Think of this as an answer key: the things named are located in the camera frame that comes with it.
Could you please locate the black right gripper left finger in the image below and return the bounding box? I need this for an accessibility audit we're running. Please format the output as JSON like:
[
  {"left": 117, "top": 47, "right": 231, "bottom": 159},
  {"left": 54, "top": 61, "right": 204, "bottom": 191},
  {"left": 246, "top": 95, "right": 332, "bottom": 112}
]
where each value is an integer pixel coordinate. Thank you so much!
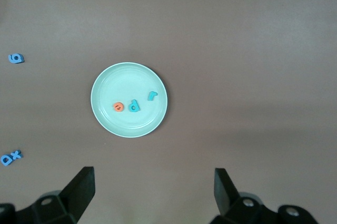
[{"left": 14, "top": 166, "right": 95, "bottom": 224}]

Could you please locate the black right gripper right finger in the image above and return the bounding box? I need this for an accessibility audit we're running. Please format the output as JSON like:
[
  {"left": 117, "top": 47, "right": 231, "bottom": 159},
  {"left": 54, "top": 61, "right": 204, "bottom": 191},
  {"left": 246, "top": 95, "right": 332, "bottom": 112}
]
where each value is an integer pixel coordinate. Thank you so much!
[{"left": 212, "top": 168, "right": 280, "bottom": 224}]

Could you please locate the teal foam letter d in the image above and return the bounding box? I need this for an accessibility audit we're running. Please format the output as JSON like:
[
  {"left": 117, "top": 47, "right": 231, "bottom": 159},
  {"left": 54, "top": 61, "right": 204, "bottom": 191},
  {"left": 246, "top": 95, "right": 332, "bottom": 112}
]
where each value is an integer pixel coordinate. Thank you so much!
[{"left": 127, "top": 99, "right": 141, "bottom": 113}]

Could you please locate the blue foam letter D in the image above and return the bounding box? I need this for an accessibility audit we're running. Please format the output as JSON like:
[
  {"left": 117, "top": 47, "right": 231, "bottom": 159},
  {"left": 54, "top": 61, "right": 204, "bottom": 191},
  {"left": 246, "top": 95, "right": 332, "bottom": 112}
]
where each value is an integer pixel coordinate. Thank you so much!
[{"left": 0, "top": 152, "right": 14, "bottom": 167}]

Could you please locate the pale green plate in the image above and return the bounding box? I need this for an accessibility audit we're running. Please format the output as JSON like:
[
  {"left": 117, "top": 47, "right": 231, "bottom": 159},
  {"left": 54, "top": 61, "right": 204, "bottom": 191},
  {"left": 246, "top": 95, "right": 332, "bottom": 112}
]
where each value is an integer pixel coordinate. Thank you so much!
[{"left": 90, "top": 62, "right": 169, "bottom": 139}]

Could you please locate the blue foam letter g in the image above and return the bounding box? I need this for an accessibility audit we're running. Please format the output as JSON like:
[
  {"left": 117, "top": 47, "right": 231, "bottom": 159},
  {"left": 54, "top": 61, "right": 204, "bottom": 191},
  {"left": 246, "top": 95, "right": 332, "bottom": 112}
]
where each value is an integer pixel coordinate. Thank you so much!
[{"left": 8, "top": 53, "right": 25, "bottom": 64}]

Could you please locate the brown table mat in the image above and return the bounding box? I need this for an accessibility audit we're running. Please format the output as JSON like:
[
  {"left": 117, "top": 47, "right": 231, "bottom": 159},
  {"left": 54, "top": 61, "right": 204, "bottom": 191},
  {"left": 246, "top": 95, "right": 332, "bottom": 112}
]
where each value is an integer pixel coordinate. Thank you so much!
[{"left": 0, "top": 0, "right": 337, "bottom": 224}]

